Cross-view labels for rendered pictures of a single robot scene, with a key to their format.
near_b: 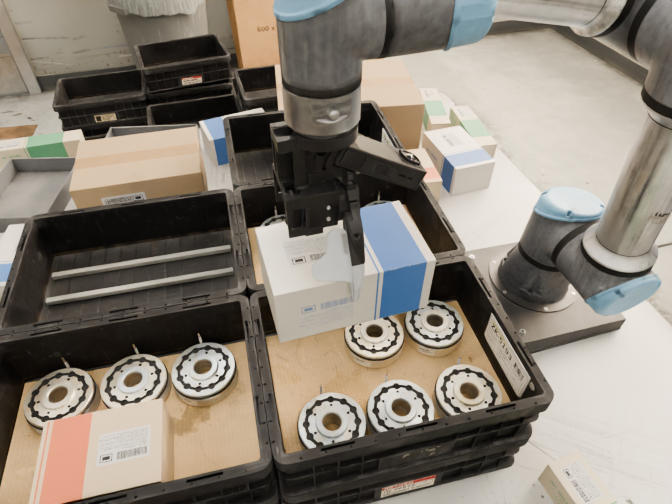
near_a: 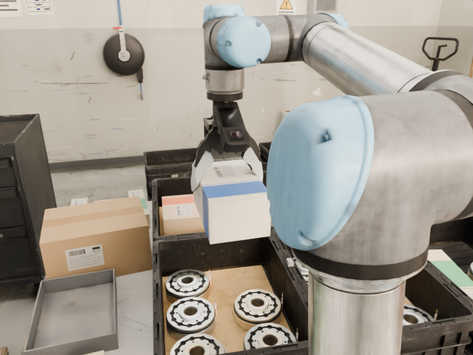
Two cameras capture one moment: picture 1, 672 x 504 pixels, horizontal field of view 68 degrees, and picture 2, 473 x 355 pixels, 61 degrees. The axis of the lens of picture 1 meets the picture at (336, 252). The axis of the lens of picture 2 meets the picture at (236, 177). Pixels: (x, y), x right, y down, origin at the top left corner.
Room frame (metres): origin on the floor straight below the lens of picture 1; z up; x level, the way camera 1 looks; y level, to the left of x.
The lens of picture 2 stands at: (0.50, -0.77, 1.45)
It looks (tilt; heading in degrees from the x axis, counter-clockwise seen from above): 22 degrees down; 92
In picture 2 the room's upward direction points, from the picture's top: straight up
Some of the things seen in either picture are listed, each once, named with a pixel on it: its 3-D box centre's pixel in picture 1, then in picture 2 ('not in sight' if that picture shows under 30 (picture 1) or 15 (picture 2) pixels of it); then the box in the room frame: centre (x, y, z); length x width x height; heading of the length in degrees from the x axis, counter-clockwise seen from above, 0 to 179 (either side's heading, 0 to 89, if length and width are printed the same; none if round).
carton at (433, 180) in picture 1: (410, 177); not in sight; (1.14, -0.21, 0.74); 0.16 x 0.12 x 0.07; 10
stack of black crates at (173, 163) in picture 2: not in sight; (177, 188); (0.01, 1.65, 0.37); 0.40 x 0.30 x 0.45; 17
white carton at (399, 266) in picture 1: (342, 268); (228, 197); (0.45, -0.01, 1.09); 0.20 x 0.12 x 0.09; 107
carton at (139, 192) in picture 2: not in sight; (138, 208); (0.06, 0.63, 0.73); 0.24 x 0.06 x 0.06; 110
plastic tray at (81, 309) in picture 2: not in sight; (76, 311); (0.05, 0.05, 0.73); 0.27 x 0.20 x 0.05; 109
